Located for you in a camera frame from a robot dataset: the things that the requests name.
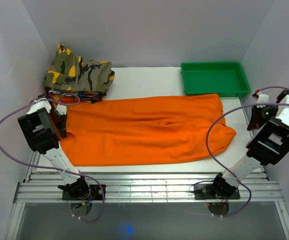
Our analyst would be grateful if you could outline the orange trousers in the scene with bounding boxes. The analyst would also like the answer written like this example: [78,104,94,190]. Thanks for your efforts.
[60,94,236,167]

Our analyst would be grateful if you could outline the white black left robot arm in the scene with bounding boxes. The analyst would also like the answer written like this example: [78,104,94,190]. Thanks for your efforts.
[17,94,91,200]

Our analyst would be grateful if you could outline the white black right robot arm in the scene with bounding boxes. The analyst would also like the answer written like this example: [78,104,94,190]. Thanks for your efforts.
[209,88,289,199]

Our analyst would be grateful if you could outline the stack of folded trousers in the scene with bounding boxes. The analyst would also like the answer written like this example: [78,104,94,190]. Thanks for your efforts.
[45,87,107,104]

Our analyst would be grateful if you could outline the camouflage folded trousers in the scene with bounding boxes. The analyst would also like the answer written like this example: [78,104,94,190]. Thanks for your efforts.
[44,43,115,96]

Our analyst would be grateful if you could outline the green plastic tray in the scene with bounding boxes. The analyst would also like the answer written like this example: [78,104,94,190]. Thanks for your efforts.
[180,61,251,98]

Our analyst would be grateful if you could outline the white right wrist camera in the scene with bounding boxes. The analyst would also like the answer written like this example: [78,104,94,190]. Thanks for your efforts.
[252,89,269,108]

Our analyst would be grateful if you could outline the aluminium table frame rail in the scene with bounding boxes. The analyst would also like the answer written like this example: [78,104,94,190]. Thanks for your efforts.
[14,172,284,203]

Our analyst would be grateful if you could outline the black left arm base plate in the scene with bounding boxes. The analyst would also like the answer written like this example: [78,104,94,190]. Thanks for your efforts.
[61,184,106,201]

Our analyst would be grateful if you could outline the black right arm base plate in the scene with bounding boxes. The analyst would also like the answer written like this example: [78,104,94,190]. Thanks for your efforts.
[193,182,241,200]

